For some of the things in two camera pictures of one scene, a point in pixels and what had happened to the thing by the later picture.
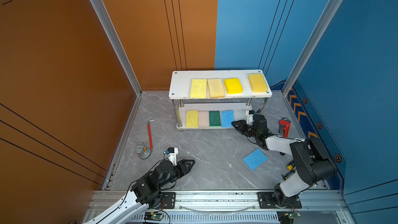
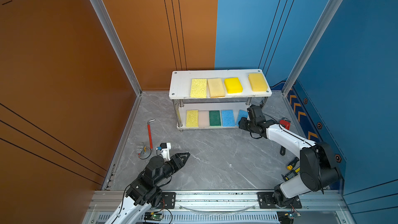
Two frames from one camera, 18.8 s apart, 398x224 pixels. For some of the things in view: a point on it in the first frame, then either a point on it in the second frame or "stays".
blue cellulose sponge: x=254 y=159 → x=241 y=113
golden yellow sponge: x=257 y=82 stays
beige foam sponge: x=203 y=120 stays
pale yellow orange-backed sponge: x=216 y=88 stays
